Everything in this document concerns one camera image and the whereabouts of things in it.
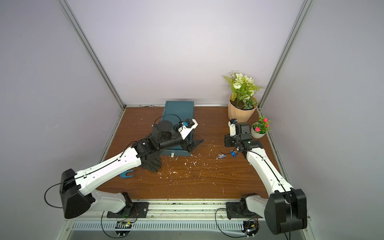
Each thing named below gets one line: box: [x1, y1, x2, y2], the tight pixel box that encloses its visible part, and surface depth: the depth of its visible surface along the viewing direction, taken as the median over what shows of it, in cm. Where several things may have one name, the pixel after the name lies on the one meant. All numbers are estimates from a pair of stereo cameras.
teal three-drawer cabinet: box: [162, 100, 195, 126], surface depth 92 cm
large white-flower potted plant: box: [223, 71, 265, 123], surface depth 97 cm
